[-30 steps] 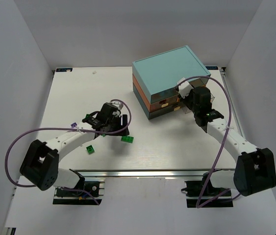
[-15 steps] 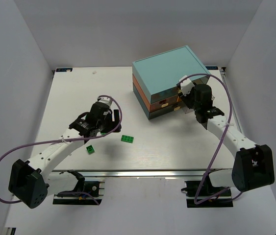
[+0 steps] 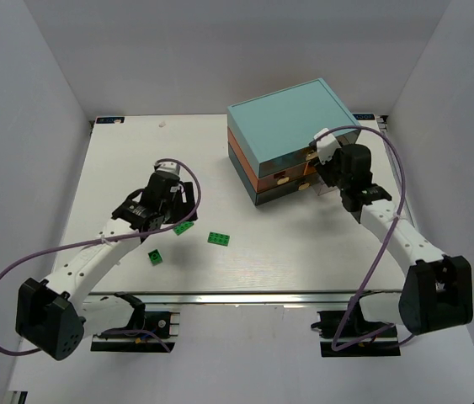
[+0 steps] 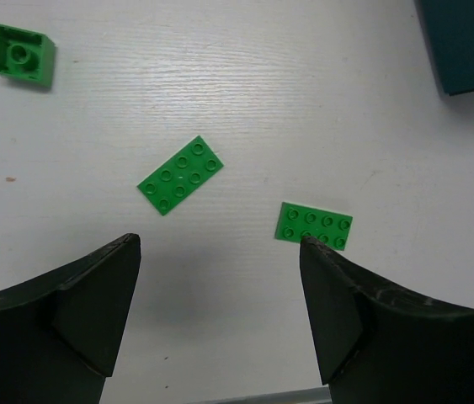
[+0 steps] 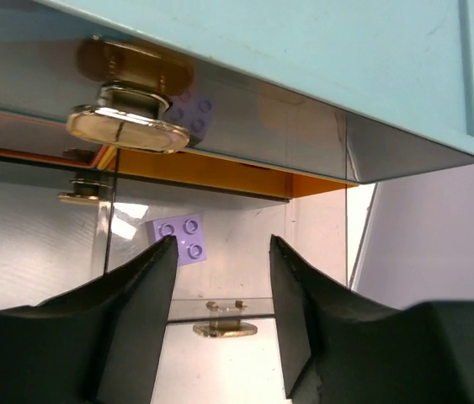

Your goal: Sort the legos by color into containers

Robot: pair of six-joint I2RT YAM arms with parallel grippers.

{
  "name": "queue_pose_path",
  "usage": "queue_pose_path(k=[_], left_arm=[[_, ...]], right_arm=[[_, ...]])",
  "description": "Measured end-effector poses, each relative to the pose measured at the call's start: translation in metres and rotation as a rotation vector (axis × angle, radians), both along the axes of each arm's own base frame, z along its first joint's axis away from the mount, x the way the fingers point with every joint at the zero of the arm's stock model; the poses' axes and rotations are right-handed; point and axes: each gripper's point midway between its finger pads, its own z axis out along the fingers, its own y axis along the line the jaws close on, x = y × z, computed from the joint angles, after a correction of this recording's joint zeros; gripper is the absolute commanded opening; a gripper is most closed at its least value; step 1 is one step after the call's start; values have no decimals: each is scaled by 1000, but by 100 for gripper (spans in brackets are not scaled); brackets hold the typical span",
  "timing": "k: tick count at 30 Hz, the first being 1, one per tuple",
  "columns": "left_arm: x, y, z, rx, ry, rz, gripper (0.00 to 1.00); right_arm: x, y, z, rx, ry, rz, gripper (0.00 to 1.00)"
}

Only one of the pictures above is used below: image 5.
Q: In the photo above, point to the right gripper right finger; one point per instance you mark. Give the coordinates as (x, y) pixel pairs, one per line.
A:
(337, 346)

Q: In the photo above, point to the teal orange drawer cabinet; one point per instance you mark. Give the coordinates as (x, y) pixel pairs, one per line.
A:
(283, 99)

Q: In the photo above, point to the green and purple lego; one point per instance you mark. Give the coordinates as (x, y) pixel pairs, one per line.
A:
(188, 231)

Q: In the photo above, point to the gold drawer knob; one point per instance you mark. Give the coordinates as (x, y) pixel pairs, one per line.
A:
(130, 117)

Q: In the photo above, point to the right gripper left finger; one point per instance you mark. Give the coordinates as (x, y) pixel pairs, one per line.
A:
(98, 343)

